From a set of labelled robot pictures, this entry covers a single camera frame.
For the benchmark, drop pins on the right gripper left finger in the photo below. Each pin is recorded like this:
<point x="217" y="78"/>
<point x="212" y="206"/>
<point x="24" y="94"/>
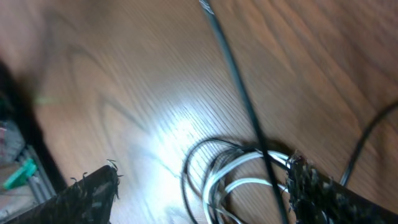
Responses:
<point x="87" y="201"/>

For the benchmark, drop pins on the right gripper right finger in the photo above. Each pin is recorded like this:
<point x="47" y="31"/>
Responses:
<point x="316" y="198"/>

